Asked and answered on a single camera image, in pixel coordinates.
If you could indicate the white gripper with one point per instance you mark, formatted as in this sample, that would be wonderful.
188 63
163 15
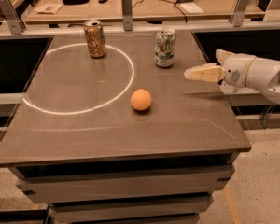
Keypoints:
237 70

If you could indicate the white green 7up can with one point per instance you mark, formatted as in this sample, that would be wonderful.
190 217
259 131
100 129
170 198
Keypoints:
165 47

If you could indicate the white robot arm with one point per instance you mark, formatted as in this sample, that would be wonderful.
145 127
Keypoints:
263 75

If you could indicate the brown gold soda can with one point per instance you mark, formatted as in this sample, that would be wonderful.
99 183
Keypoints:
95 38

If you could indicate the orange ball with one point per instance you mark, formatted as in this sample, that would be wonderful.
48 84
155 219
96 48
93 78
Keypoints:
141 100

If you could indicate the grey table base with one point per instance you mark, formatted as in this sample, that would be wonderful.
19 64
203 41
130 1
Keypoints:
151 191

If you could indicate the black cloth bundle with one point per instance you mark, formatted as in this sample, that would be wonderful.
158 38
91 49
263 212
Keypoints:
75 2

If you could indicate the brown paper packet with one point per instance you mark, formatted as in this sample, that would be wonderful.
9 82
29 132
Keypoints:
48 8

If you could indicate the right metal bracket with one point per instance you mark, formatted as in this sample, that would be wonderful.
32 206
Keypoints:
238 15

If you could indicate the metal bracket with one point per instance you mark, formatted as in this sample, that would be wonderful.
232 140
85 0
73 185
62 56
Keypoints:
15 24
238 15
127 14

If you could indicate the middle metal bracket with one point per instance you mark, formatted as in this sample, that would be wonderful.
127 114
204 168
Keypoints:
127 14

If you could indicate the left metal bracket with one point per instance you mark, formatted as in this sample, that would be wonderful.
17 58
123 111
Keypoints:
15 24

